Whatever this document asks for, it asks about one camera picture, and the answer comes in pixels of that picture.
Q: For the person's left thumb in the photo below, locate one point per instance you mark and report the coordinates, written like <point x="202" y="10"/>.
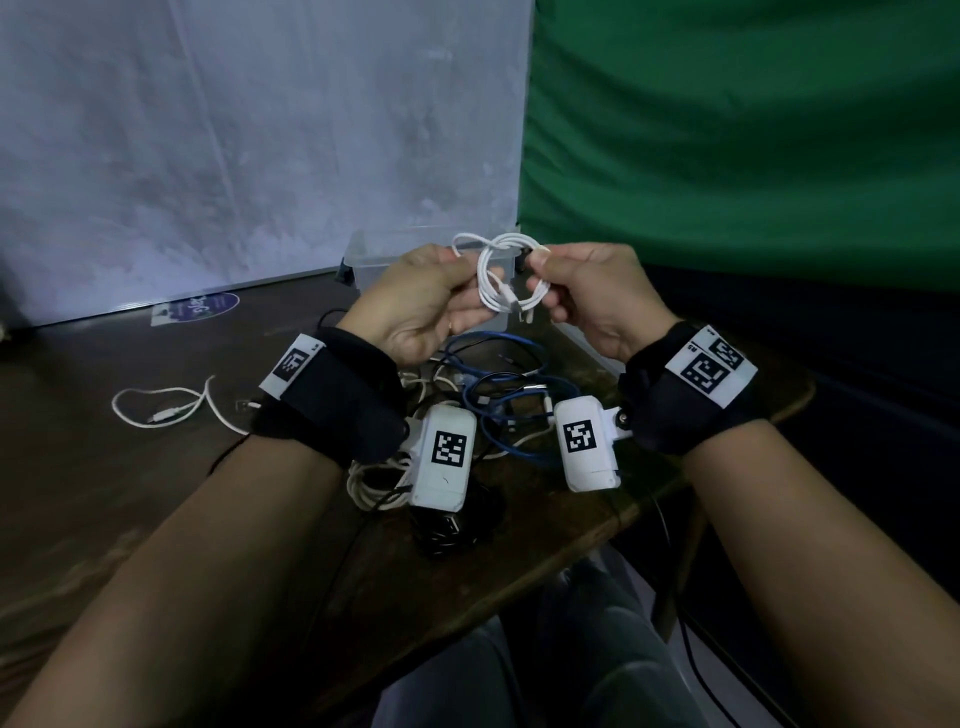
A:
<point x="454" y="268"/>

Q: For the clear plastic bin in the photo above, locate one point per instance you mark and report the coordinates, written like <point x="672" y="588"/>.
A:
<point x="375" y="259"/>

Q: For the person's right forearm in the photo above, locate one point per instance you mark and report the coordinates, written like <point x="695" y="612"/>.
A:
<point x="825" y="585"/>

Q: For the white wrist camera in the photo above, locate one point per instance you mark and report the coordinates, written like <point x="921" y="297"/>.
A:
<point x="589" y="446"/>
<point x="446" y="457"/>

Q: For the green backdrop cloth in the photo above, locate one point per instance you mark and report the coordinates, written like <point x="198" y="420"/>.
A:
<point x="750" y="127"/>

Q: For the blue round sticker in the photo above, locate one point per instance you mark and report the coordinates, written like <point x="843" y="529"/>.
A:
<point x="199" y="306"/>

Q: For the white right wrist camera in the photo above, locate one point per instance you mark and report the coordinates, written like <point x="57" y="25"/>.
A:
<point x="589" y="446"/>

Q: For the person's right hand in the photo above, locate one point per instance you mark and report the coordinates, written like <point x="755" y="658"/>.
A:
<point x="607" y="300"/>

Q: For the person's grey trousers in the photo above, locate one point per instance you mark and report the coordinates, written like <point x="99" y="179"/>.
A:
<point x="570" y="660"/>

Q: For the white backdrop sheet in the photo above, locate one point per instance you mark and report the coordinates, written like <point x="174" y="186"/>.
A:
<point x="255" y="135"/>

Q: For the person's left forearm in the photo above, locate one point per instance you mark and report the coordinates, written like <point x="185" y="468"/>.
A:
<point x="187" y="585"/>

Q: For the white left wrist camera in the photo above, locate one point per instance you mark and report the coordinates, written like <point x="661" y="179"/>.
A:
<point x="446" y="457"/>

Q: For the person's left hand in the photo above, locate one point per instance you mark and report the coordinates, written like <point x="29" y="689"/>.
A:
<point x="401" y="315"/>

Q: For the person's right thumb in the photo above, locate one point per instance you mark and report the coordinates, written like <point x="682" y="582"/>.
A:
<point x="551" y="259"/>

